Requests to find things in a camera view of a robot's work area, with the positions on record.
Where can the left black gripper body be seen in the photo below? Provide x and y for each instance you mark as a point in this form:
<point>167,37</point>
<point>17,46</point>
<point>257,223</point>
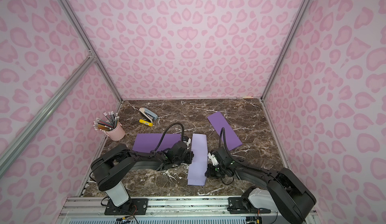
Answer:
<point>189,155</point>

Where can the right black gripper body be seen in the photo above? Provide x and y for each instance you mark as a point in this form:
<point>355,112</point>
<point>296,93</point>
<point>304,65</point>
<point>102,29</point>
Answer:
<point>209,171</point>

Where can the light lilac paper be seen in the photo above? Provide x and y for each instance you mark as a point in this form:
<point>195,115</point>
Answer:
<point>198,167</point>

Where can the dark purple paper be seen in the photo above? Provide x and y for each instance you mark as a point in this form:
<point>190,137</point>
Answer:
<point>147,142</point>
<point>218,122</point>

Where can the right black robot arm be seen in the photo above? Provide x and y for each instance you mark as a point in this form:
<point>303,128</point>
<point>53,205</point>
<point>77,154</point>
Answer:
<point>291,197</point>

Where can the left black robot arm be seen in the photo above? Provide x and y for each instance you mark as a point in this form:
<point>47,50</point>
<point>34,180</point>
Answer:
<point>110,169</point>

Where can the grey beige stapler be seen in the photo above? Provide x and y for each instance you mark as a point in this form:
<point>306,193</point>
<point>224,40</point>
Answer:
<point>148,114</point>

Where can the yellow glue stick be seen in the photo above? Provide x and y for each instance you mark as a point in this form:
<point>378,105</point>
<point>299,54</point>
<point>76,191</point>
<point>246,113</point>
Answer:
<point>146,122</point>

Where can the pink pencil cup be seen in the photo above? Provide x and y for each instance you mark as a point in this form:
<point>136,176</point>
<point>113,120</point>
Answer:
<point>117,133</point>

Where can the bundle of pencils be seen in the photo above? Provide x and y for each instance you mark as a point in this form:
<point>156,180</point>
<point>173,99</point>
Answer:
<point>110,123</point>

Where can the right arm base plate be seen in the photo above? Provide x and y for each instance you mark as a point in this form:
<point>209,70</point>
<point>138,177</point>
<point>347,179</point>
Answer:
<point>240,205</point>

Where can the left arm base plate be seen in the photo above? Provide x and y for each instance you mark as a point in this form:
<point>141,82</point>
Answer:
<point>134,206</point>

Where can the aluminium front rail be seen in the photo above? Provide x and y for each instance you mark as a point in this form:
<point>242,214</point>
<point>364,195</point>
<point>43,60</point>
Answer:
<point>171,210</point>

